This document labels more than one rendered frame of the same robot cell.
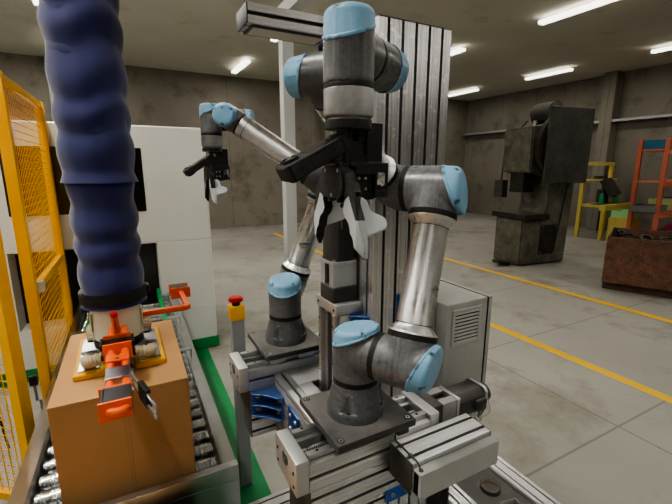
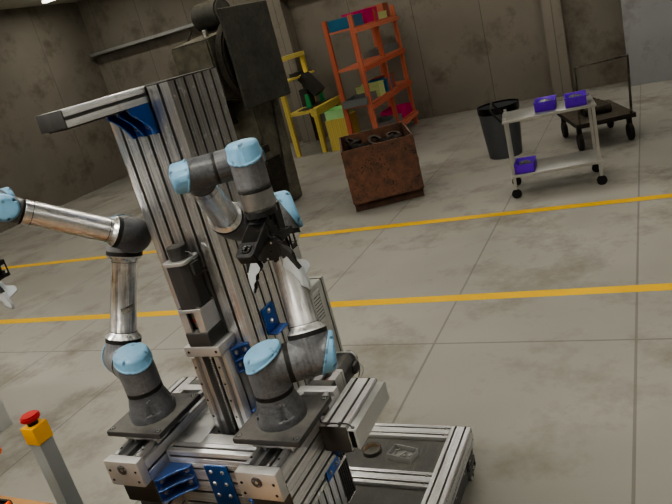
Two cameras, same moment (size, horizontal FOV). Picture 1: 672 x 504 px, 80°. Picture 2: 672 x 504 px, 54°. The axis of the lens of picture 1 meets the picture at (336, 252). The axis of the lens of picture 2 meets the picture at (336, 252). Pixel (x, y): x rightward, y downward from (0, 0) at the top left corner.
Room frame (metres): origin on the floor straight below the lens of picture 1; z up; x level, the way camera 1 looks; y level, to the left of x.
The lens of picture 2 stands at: (-0.64, 0.65, 2.05)
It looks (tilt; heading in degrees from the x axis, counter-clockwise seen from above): 18 degrees down; 327
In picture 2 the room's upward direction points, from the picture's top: 15 degrees counter-clockwise
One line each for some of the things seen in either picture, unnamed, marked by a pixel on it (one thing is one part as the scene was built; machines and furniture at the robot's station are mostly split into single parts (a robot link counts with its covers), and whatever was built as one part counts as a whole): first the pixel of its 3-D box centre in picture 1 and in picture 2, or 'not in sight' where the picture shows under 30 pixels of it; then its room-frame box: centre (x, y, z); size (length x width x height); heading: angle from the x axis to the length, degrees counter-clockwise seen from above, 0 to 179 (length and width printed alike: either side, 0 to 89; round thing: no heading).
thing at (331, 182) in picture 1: (352, 162); (269, 232); (0.63, -0.03, 1.66); 0.09 x 0.08 x 0.12; 118
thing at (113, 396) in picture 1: (115, 401); not in sight; (0.90, 0.55, 1.08); 0.08 x 0.07 x 0.05; 28
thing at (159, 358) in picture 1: (147, 342); not in sight; (1.47, 0.74, 0.97); 0.34 x 0.10 x 0.05; 28
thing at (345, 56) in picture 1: (349, 50); (247, 165); (0.63, -0.02, 1.82); 0.09 x 0.08 x 0.11; 148
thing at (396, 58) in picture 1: (369, 67); (241, 161); (0.72, -0.06, 1.82); 0.11 x 0.11 x 0.08; 58
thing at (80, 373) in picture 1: (91, 352); not in sight; (1.38, 0.91, 0.97); 0.34 x 0.10 x 0.05; 28
